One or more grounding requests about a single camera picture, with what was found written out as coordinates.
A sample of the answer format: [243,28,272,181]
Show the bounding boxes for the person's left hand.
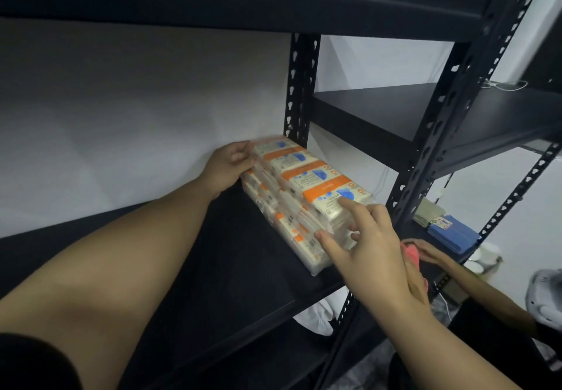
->
[197,140,256,200]

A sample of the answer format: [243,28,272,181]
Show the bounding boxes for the person's right hand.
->
[314,196,424,315]

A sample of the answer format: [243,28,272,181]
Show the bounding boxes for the person's left forearm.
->
[0,179,220,390]

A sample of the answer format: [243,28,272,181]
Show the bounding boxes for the person's right forearm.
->
[373,297,523,390]

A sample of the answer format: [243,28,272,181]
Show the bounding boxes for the another person's forearm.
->
[432,251,543,340]

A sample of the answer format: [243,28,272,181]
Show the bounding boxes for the small cardboard box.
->
[441,278,470,306]

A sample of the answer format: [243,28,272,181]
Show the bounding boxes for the person's black sleeve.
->
[0,331,83,390]

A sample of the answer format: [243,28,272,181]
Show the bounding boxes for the white cloth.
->
[293,288,350,337]

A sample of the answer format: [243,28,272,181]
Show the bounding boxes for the stack of beige folded packets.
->
[412,199,447,229]

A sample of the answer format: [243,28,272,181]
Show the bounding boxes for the blue folded packet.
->
[426,214,482,257]

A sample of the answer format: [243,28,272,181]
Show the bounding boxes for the white cups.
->
[464,241,505,277]

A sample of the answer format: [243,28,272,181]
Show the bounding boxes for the white fan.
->
[525,268,562,331]

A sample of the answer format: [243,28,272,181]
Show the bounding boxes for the thin white cable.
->
[481,79,529,93]

